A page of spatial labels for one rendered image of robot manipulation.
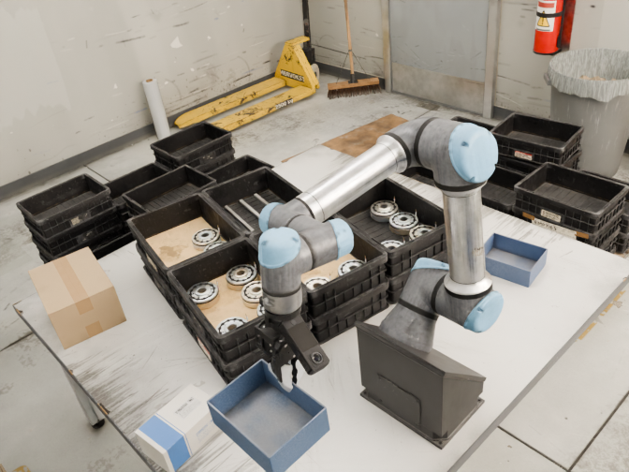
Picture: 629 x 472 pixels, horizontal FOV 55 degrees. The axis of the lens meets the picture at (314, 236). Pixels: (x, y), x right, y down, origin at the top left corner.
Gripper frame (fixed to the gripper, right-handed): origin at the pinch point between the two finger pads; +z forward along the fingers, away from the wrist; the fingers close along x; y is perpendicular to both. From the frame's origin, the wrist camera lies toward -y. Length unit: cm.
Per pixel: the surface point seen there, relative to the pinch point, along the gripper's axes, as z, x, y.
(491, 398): 35, -60, -13
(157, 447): 35, 17, 36
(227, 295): 26, -28, 67
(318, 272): 22, -55, 53
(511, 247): 25, -119, 20
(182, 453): 40, 12, 34
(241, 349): 26, -15, 42
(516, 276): 26, -106, 10
